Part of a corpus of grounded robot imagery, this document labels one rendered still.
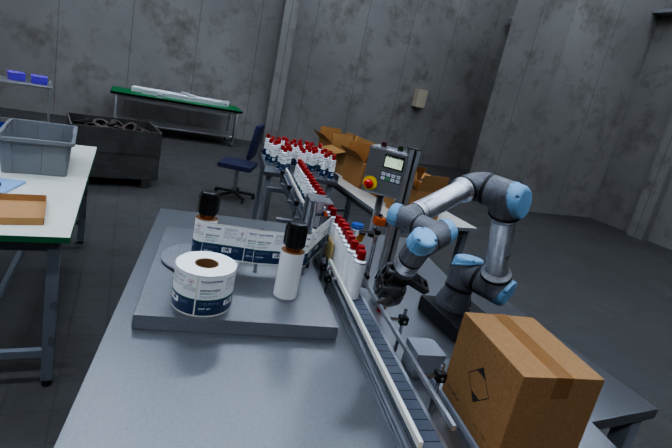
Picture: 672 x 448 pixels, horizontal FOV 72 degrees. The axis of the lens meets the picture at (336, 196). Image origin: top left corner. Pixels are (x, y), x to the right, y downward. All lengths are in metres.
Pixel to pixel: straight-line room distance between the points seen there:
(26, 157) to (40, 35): 7.06
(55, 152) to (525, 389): 2.78
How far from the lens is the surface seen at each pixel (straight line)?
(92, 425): 1.32
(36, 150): 3.24
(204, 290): 1.57
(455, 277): 1.98
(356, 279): 1.84
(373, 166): 1.88
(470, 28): 12.82
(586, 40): 9.66
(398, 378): 1.51
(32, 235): 2.39
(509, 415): 1.32
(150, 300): 1.69
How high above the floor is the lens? 1.70
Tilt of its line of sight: 14 degrees down
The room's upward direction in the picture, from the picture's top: 12 degrees clockwise
